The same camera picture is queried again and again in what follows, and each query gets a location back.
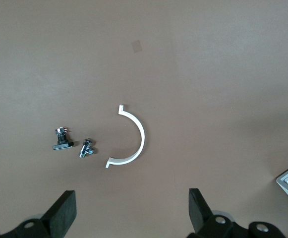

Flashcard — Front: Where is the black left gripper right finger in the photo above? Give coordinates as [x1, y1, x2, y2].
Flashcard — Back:
[187, 188, 287, 238]

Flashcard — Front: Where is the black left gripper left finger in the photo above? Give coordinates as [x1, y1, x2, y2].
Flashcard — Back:
[0, 189, 78, 238]

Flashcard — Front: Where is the chrome valve fitting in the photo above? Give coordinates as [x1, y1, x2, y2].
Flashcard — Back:
[79, 137, 97, 159]

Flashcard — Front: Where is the translucent tape patch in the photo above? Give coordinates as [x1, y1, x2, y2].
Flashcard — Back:
[130, 39, 144, 54]

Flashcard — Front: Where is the black switch component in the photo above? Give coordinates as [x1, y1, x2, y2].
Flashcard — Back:
[52, 126, 75, 151]

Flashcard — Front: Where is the white semicircular bracket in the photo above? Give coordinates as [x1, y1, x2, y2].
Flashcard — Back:
[105, 104, 146, 169]

